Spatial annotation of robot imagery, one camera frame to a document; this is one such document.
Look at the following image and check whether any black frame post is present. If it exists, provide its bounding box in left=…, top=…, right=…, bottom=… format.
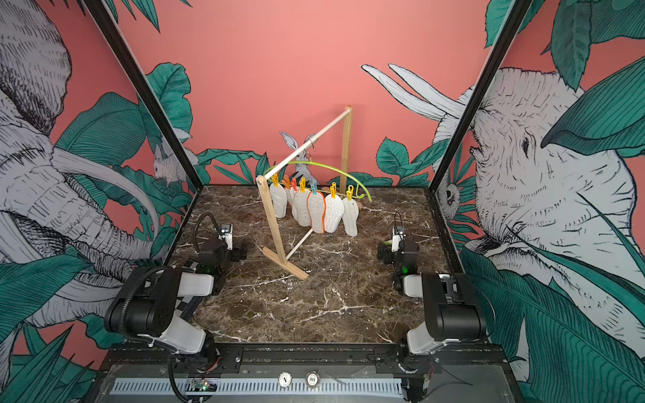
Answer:
left=83, top=0, right=203, bottom=193
left=429, top=0, right=532, bottom=194

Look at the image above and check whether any yellow-edged felt insole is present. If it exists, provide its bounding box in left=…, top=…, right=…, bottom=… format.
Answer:
left=296, top=189, right=311, bottom=227

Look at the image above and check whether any small green circuit board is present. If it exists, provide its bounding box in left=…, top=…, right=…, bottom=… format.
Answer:
left=186, top=379, right=218, bottom=394

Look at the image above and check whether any right round gauge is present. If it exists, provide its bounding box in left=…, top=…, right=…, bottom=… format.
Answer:
left=306, top=371, right=321, bottom=389

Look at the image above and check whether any orange clothespin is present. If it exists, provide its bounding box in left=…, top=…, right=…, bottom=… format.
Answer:
left=282, top=176, right=292, bottom=190

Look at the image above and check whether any wooden hanger rack frame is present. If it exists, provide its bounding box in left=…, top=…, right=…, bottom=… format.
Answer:
left=256, top=106, right=354, bottom=280

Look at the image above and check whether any round gauge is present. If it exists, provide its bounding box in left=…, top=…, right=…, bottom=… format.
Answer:
left=278, top=372, right=292, bottom=388
left=306, top=371, right=321, bottom=389

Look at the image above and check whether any white embossed foam insole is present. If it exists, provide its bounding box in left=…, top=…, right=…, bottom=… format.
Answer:
left=270, top=183, right=288, bottom=218

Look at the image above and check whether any left black frame post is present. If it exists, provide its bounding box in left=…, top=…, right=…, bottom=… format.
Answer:
left=83, top=0, right=203, bottom=193

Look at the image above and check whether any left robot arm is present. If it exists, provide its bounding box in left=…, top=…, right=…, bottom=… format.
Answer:
left=103, top=213, right=247, bottom=374

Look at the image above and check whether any white striped fabric insole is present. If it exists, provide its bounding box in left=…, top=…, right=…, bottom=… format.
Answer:
left=342, top=198, right=359, bottom=237

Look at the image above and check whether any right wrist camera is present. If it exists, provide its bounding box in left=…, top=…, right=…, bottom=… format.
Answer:
left=391, top=226, right=406, bottom=253

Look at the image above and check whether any white perforated vent strip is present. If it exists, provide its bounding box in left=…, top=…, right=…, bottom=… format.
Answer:
left=109, top=378, right=403, bottom=397

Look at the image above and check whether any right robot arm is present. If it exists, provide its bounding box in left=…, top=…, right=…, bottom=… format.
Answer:
left=377, top=229, right=487, bottom=374

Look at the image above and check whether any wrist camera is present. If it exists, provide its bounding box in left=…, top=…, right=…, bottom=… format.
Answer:
left=391, top=226, right=406, bottom=253
left=218, top=223, right=233, bottom=250

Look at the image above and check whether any checkerboard calibration plate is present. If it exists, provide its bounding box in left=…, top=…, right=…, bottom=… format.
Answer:
left=175, top=260, right=214, bottom=322

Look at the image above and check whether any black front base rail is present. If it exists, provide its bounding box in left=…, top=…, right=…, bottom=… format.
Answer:
left=97, top=342, right=510, bottom=376

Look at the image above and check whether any grey bubbled foam insole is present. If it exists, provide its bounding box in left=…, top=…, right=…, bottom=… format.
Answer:
left=324, top=194, right=344, bottom=233

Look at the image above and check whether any right black frame post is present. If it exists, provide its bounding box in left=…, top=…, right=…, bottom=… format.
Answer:
left=429, top=0, right=532, bottom=194

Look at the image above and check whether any green clothes hanger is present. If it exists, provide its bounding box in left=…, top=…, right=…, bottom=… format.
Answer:
left=264, top=160, right=373, bottom=203

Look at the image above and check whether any left round gauge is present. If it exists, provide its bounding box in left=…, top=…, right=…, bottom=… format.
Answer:
left=278, top=372, right=292, bottom=388

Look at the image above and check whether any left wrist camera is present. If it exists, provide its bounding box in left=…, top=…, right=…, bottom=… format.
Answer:
left=218, top=223, right=233, bottom=250

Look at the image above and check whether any white thin insole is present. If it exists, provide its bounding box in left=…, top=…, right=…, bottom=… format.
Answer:
left=290, top=187, right=298, bottom=221

